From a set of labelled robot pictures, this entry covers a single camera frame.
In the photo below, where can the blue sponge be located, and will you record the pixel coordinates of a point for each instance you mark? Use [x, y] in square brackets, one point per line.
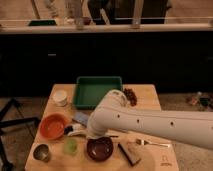
[81, 118]

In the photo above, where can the dark brown bowl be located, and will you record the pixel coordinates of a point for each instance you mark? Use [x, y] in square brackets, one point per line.
[99, 149]

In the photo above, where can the dark red grapes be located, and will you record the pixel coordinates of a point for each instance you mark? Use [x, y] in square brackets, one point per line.
[131, 97]

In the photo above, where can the metal cup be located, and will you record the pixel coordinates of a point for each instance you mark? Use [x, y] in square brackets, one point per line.
[42, 153]

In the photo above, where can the red bowl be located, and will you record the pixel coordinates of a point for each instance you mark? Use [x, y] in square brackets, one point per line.
[52, 127]

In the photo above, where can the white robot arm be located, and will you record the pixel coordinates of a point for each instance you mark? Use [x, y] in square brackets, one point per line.
[189, 127]

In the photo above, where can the green cup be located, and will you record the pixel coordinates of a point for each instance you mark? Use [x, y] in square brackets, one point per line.
[70, 146]

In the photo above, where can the white cup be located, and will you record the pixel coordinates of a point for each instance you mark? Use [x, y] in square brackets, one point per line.
[60, 98]

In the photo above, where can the green object on counter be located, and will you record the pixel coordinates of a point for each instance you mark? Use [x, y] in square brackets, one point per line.
[42, 23]

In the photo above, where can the black brown eraser block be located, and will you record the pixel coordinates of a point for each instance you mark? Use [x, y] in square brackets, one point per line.
[129, 152]

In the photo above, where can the silver fork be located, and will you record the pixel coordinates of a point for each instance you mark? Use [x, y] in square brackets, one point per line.
[146, 142]

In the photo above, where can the black tripod stand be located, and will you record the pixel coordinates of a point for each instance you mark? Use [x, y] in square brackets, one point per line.
[6, 165]

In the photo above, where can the green plastic tray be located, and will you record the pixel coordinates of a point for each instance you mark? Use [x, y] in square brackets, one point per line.
[89, 90]

